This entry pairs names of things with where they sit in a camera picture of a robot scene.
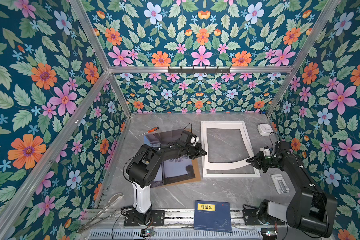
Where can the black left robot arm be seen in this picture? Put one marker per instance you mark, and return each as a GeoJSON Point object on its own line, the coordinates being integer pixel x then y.
{"type": "Point", "coordinates": [145, 164]}

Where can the small circuit board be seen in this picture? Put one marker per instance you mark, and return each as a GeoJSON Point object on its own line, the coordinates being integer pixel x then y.
{"type": "Point", "coordinates": [269, 235]}
{"type": "Point", "coordinates": [147, 233]}

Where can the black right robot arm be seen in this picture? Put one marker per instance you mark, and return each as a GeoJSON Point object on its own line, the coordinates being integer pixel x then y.
{"type": "Point", "coordinates": [311, 210]}

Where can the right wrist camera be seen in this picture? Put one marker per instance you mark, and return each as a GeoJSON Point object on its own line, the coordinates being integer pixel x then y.
{"type": "Point", "coordinates": [266, 151]}

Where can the brown frame backing board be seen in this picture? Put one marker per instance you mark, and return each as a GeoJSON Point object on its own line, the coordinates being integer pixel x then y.
{"type": "Point", "coordinates": [196, 174]}

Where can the orange handled screwdriver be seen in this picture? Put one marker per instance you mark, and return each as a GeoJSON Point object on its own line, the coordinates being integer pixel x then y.
{"type": "Point", "coordinates": [151, 131]}

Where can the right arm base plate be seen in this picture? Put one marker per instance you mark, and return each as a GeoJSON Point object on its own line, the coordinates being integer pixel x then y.
{"type": "Point", "coordinates": [255, 217]}

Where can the white round device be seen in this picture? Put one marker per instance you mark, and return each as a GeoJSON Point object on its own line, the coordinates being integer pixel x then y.
{"type": "Point", "coordinates": [265, 130]}

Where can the blue booklet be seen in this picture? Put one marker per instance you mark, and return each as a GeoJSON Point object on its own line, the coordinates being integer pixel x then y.
{"type": "Point", "coordinates": [212, 216]}

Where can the small circuit board left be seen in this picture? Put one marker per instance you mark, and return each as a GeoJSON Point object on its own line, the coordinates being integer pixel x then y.
{"type": "Point", "coordinates": [147, 233]}

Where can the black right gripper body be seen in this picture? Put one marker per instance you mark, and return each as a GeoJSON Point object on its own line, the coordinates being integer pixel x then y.
{"type": "Point", "coordinates": [265, 162]}

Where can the white picture frame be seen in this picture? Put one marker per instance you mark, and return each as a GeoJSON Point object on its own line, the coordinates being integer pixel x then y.
{"type": "Point", "coordinates": [255, 175]}

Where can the small circuit board right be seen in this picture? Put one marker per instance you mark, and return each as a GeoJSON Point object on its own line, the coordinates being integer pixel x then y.
{"type": "Point", "coordinates": [269, 235]}

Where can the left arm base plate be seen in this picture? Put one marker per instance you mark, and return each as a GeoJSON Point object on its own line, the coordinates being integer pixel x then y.
{"type": "Point", "coordinates": [151, 217]}

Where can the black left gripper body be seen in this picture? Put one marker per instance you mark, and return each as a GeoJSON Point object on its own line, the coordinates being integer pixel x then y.
{"type": "Point", "coordinates": [197, 149]}

